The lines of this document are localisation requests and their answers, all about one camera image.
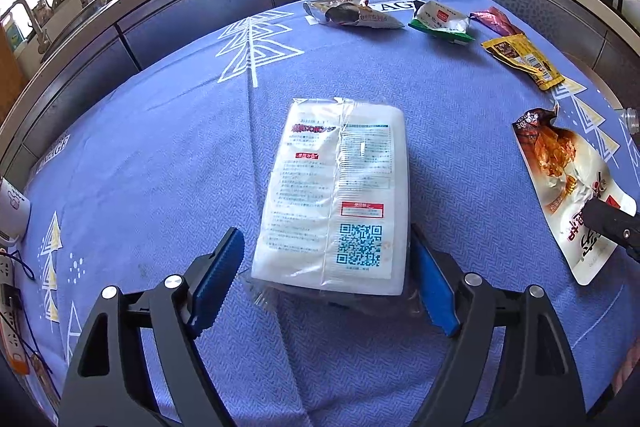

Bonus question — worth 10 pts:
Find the orange and white snack pouch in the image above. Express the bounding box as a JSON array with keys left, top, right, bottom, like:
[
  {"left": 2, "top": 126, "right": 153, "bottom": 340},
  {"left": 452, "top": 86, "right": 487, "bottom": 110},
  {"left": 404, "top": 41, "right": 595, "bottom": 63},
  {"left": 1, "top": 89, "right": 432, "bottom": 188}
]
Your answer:
[{"left": 511, "top": 104, "right": 640, "bottom": 286}]

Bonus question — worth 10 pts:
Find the wooden cutting board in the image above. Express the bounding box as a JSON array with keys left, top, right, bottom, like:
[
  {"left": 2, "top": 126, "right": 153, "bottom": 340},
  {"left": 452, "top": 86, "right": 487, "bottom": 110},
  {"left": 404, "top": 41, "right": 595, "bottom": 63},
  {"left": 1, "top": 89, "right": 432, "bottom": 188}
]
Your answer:
[{"left": 0, "top": 24, "right": 28, "bottom": 118}]

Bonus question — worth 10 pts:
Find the blue printed tablecloth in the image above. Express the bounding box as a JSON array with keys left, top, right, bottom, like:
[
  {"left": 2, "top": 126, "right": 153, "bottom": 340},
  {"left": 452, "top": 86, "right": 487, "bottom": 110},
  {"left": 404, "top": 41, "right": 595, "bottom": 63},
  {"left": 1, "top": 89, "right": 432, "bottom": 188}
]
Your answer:
[{"left": 22, "top": 0, "right": 640, "bottom": 427}]

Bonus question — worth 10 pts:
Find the black plug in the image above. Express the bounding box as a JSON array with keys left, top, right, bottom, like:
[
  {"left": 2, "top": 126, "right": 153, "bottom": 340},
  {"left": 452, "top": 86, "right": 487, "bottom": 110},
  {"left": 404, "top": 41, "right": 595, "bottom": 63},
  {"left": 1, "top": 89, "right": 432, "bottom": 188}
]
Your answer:
[{"left": 0, "top": 284, "right": 23, "bottom": 313}]

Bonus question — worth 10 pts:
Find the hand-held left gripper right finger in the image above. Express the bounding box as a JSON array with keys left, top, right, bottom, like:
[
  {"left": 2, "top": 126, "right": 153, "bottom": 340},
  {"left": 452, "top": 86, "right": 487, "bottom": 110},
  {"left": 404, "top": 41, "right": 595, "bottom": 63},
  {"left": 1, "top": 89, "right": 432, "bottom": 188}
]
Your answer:
[{"left": 410, "top": 223, "right": 586, "bottom": 427}]

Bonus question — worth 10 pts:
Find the silver foil wrapper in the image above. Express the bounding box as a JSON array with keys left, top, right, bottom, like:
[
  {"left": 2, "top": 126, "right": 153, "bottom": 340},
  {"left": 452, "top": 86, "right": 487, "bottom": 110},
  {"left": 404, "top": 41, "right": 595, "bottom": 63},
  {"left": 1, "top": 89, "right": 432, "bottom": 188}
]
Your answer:
[{"left": 302, "top": 0, "right": 406, "bottom": 30}]

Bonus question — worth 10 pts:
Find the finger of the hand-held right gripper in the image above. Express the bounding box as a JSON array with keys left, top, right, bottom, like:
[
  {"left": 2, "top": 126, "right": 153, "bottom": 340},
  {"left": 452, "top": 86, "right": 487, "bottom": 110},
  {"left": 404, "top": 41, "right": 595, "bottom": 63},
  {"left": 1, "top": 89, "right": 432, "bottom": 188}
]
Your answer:
[{"left": 584, "top": 198, "right": 640, "bottom": 264}]

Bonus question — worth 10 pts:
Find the purple red wrapper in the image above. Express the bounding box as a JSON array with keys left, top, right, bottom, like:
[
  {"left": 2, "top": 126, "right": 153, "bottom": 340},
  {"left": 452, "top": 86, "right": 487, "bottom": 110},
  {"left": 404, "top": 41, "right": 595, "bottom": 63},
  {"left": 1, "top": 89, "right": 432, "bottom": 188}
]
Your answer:
[{"left": 469, "top": 6, "right": 525, "bottom": 36}]

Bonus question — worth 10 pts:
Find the white mug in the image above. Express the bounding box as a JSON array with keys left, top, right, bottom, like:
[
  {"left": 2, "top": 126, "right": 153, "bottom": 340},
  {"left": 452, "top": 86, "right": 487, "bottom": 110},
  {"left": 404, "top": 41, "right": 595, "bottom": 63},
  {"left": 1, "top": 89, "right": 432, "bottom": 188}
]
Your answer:
[{"left": 0, "top": 177, "right": 32, "bottom": 244}]

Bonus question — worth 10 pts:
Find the white and orange power strip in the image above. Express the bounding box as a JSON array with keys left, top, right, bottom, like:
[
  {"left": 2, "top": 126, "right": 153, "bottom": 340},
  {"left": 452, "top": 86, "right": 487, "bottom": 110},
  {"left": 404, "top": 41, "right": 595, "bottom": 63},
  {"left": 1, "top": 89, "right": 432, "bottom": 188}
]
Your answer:
[{"left": 0, "top": 252, "right": 28, "bottom": 375}]

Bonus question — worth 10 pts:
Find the white plastic-wrapped pack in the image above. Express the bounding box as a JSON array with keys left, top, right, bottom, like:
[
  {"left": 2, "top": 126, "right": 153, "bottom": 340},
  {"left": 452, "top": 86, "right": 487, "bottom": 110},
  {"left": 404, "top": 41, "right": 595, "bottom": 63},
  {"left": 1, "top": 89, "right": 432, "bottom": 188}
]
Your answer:
[{"left": 240, "top": 96, "right": 421, "bottom": 323}]

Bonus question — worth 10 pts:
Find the green and white wrapper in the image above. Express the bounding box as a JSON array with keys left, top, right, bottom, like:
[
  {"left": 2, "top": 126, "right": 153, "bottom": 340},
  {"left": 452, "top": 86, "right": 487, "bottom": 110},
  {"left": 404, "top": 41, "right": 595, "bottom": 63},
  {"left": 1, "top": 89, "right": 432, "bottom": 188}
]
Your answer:
[{"left": 407, "top": 0, "right": 476, "bottom": 45}]

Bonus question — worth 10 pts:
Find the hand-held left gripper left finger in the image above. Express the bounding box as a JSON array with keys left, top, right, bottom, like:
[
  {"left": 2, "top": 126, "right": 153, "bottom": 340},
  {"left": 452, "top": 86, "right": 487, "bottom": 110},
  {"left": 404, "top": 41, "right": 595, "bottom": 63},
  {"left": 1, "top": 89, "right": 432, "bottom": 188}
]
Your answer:
[{"left": 59, "top": 227, "right": 246, "bottom": 427}]

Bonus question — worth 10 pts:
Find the dark thin cable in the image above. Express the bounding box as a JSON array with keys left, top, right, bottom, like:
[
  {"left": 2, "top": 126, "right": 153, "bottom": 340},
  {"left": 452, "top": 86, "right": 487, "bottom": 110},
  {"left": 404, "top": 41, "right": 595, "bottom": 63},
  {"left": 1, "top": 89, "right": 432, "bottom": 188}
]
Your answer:
[{"left": 0, "top": 247, "right": 56, "bottom": 388}]

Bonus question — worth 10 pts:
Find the yellow snack wrapper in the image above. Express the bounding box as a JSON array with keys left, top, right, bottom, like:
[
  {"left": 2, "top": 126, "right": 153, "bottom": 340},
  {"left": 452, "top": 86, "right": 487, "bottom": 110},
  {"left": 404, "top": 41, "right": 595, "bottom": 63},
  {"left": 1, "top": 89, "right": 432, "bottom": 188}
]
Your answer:
[{"left": 481, "top": 34, "right": 566, "bottom": 92}]

